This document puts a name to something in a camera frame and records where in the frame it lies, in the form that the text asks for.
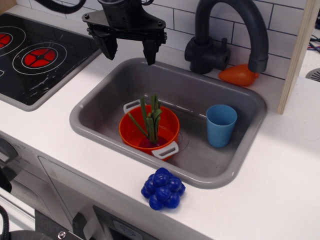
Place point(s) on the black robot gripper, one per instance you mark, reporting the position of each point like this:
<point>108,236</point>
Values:
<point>125,19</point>

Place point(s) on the purple beet with green leaves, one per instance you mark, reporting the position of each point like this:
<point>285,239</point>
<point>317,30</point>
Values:
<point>151,123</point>

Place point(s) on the grey plastic sink basin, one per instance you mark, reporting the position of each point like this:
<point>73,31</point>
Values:
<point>188,95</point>

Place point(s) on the dark grey toy faucet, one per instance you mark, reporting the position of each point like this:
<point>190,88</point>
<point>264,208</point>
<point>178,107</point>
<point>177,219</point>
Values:
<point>204,55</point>

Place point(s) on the black toy stove top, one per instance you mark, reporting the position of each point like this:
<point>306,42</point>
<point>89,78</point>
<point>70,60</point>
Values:
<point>37,60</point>

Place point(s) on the orange toy carrot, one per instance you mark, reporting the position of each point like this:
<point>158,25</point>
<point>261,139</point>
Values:
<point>239,75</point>

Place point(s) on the blue plastic cup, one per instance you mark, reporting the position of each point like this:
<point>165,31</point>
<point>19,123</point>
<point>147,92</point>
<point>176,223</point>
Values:
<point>220,122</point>

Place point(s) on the blue toy grape bunch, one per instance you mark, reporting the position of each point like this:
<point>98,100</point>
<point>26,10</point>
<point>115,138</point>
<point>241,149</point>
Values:
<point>163,190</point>

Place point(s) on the white toy oven front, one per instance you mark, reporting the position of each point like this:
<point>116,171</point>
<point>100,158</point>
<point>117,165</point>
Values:
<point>78,203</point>

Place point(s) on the light wooden side panel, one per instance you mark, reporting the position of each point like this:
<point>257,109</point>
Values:
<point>309,16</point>

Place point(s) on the grey round drain grate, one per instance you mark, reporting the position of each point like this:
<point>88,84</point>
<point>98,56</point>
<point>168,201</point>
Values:
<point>314,75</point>

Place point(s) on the orange toy pot white handles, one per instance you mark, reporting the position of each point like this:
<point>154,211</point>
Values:
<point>169,128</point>

